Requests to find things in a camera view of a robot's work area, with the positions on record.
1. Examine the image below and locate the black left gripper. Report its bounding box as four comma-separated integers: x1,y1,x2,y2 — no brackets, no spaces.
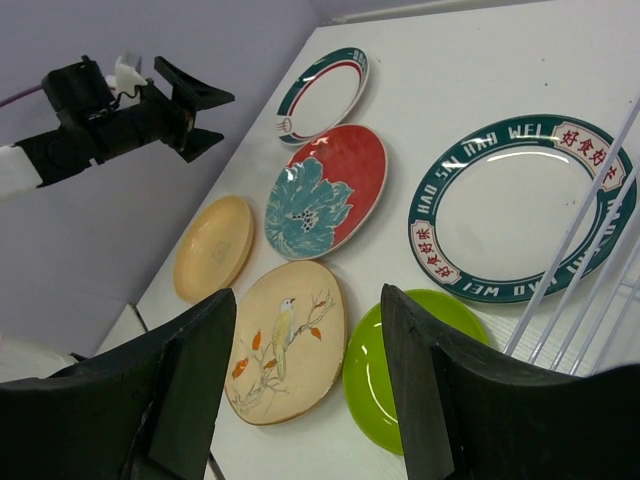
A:
42,56,235,164

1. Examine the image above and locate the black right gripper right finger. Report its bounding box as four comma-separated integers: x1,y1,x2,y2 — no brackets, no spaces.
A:
381,285,639,479

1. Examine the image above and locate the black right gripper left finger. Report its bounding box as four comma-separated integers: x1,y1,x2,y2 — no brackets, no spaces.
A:
1,288,236,479

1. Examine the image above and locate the small green red rimmed plate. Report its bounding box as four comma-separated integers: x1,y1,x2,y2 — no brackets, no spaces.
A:
275,46,369,146

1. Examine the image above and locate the red plate with teal flower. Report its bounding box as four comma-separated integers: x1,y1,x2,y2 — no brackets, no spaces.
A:
264,124,389,260

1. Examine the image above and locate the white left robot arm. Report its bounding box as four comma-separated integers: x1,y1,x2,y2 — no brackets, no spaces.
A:
1,54,235,199

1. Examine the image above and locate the lime green plate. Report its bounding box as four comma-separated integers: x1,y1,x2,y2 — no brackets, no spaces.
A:
342,289,490,455

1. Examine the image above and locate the plain yellow plate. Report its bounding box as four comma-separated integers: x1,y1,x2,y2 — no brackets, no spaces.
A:
173,195,254,304

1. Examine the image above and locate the beige plate with bird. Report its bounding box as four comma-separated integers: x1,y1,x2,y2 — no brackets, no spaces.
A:
225,261,347,427

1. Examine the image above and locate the large green rimmed lettered plate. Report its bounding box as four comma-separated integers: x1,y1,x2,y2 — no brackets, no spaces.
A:
407,114,637,303

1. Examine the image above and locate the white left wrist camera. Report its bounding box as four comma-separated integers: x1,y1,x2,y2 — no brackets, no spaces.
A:
105,51,147,96

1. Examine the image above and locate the white wire dish rack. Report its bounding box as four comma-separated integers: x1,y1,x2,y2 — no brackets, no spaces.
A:
502,95,639,364

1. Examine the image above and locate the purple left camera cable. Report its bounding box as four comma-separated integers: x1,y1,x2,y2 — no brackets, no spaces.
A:
0,83,45,107

